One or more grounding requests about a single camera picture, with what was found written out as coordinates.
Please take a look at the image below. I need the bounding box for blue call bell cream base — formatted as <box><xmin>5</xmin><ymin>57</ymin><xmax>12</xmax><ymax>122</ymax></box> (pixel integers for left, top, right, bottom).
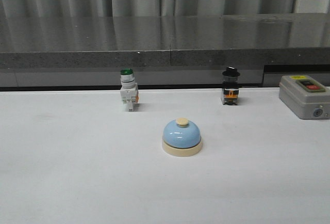
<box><xmin>162</xmin><ymin>118</ymin><xmax>203</xmax><ymax>157</ymax></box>

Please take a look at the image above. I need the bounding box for grey stone counter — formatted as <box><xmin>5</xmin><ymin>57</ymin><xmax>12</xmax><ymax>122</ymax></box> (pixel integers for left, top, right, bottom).
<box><xmin>1</xmin><ymin>13</ymin><xmax>329</xmax><ymax>89</ymax></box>

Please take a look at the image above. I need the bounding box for green pushbutton switch white body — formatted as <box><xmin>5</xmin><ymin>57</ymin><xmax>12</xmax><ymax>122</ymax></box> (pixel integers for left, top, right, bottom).
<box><xmin>120</xmin><ymin>68</ymin><xmax>139</xmax><ymax>111</ymax></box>

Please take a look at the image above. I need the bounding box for black rotary selector switch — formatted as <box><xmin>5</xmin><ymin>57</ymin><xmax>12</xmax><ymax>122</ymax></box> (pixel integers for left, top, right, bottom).
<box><xmin>221</xmin><ymin>67</ymin><xmax>240</xmax><ymax>105</ymax></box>

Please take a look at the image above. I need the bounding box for grey on-off switch box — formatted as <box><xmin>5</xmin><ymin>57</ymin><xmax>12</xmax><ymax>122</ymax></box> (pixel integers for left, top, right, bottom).
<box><xmin>279</xmin><ymin>75</ymin><xmax>329</xmax><ymax>120</ymax></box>

